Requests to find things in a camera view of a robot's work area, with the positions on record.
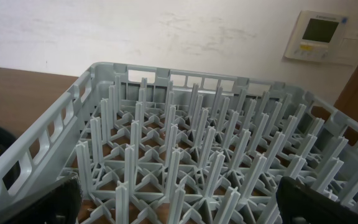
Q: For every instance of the white wall control panel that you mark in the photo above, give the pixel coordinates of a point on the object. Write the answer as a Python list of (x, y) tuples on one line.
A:
[(324, 38)]

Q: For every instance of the grey dishwasher rack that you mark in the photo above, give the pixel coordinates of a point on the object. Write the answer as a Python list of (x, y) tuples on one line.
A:
[(158, 145)]

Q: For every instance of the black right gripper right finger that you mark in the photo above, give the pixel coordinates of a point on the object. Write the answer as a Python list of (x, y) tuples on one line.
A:
[(296, 200)]

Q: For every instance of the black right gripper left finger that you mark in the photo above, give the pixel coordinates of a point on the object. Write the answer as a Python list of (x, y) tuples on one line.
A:
[(58, 203)]

